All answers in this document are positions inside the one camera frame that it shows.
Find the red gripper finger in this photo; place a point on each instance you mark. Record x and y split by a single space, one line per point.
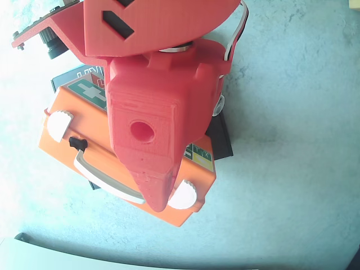
154 185

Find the wrist camera board with lens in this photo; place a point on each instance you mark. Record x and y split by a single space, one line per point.
53 46

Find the black cardboard box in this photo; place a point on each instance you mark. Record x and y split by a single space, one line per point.
222 140

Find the beige object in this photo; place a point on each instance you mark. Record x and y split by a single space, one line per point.
355 4

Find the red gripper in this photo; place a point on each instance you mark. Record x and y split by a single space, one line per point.
142 118

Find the orange first aid box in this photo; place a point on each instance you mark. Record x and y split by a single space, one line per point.
90 123

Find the red camera bracket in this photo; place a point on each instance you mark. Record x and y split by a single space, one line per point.
71 36

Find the white round box latch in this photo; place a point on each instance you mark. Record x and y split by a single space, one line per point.
184 194
57 125

